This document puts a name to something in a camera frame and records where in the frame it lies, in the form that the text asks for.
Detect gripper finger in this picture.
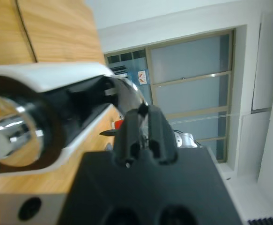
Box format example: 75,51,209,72
114,108,141,167
99,130,117,137
147,105,178,166

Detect white capsule coffee machine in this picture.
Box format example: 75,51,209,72
0,62,148,175

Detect red white sign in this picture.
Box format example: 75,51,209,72
137,69,150,85

